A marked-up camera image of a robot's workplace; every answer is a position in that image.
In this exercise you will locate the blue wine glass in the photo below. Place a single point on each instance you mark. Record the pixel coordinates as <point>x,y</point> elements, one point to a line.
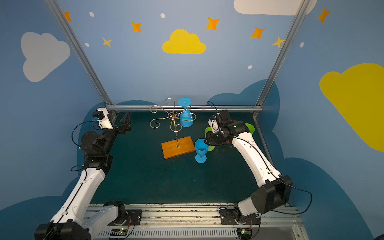
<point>186,119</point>
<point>201,149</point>

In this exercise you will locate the gold wire glass rack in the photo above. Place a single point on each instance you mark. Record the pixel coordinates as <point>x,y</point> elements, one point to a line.
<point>173,116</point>

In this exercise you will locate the orange wooden rack base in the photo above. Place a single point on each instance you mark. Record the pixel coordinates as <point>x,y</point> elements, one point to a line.
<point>176,148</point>

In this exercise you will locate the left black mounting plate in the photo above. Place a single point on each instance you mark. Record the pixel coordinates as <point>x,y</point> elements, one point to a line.
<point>133,216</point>

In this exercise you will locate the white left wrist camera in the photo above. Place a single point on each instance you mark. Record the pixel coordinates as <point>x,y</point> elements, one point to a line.
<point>100,116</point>

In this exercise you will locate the black mounting plate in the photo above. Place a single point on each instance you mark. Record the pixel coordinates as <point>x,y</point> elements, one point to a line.
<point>235,217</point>
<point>133,216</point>

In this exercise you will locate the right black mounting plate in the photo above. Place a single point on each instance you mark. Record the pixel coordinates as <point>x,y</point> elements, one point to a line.
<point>235,217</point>

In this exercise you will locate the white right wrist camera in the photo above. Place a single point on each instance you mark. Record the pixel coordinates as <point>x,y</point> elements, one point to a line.
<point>214,126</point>

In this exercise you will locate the right aluminium corner post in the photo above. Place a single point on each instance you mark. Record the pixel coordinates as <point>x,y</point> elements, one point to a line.
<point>284,49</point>

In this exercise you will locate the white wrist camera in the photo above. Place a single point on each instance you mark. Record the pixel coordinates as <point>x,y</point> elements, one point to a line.
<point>100,116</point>
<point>214,126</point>

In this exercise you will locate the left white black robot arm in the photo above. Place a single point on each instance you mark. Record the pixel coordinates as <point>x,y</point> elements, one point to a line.
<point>68,223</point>

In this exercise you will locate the green wine glass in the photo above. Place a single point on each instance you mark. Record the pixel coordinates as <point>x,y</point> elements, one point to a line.
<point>251,128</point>
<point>208,137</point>

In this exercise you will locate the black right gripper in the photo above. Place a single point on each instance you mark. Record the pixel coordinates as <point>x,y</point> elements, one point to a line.
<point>210,140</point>

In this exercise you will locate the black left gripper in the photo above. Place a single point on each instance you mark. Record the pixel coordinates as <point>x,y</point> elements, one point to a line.
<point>120,127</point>

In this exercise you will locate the aluminium front base rails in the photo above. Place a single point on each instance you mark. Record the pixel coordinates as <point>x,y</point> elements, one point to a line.
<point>198,221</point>

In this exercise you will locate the horizontal aluminium back rail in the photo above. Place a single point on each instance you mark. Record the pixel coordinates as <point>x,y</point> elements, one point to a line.
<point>179,108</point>

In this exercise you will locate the aluminium corner post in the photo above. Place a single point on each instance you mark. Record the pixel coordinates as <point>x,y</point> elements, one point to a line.
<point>284,49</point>
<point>64,24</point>

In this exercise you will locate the left aluminium corner post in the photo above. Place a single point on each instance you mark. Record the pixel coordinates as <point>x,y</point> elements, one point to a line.
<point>64,24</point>

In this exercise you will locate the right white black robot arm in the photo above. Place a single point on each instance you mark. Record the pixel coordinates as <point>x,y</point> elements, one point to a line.
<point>274,190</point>

